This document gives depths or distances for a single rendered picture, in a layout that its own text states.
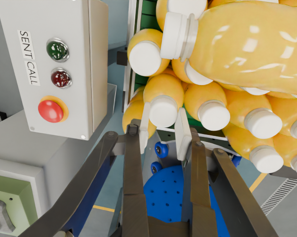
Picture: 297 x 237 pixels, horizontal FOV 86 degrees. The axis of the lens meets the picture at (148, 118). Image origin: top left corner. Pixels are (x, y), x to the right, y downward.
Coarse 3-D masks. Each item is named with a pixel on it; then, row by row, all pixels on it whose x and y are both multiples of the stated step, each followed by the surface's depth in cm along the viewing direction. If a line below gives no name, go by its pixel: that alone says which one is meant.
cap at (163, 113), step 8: (152, 104) 21; (160, 104) 20; (168, 104) 20; (152, 112) 21; (160, 112) 21; (168, 112) 21; (176, 112) 21; (152, 120) 21; (160, 120) 21; (168, 120) 21
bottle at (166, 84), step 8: (168, 72) 28; (152, 80) 25; (160, 80) 24; (168, 80) 24; (176, 80) 25; (152, 88) 24; (160, 88) 23; (168, 88) 23; (176, 88) 24; (144, 96) 25; (152, 96) 23; (160, 96) 22; (168, 96) 22; (176, 96) 23; (184, 96) 26; (144, 104) 26; (176, 104) 22
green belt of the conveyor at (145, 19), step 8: (144, 0) 33; (152, 0) 33; (144, 8) 34; (152, 8) 33; (144, 16) 34; (152, 16) 34; (144, 24) 35; (152, 24) 35; (136, 80) 41; (144, 80) 41; (136, 88) 42; (192, 120) 45
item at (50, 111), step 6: (42, 102) 22; (48, 102) 22; (54, 102) 22; (42, 108) 22; (48, 108) 22; (54, 108) 22; (60, 108) 22; (42, 114) 23; (48, 114) 23; (54, 114) 23; (60, 114) 23; (48, 120) 23; (54, 120) 23; (60, 120) 23
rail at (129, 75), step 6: (132, 0) 26; (138, 0) 28; (132, 6) 27; (138, 6) 29; (132, 12) 27; (132, 18) 28; (132, 24) 28; (132, 30) 29; (132, 36) 29; (132, 72) 34; (126, 78) 33; (126, 84) 33; (126, 90) 34; (126, 96) 35; (126, 102) 35
